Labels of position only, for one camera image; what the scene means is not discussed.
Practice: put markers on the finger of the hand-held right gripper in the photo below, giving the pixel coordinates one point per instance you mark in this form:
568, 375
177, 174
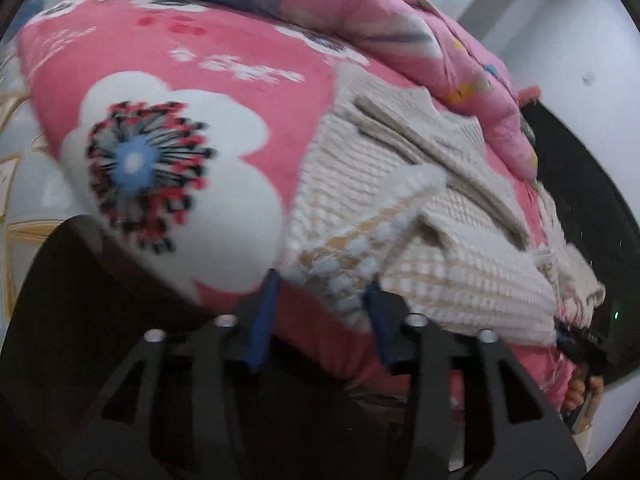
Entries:
567, 342

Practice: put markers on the dark upholstered headboard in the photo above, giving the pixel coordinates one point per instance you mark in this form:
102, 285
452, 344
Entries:
590, 185

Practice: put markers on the dark bed base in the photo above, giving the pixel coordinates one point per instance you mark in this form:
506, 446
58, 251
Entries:
75, 310

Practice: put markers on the beige white houndstooth knit garment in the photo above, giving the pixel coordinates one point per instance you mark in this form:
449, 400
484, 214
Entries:
350, 185

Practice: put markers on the cream fluffy cloth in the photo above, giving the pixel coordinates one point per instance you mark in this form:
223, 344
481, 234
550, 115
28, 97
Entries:
575, 280

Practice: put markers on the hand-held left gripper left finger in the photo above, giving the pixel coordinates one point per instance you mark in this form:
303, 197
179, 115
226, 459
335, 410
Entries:
262, 325

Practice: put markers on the pink floral fleece blanket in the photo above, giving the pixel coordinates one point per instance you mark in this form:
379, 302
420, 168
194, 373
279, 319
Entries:
250, 85

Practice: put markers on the pink and blue quilt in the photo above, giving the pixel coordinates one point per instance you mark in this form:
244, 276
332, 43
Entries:
350, 0

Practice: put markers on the coral pink cloth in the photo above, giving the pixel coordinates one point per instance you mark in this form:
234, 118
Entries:
530, 93

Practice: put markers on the person's right hand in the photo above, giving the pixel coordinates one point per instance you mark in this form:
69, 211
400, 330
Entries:
575, 400

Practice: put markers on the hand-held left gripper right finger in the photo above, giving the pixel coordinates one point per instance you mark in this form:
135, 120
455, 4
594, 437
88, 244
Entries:
377, 322

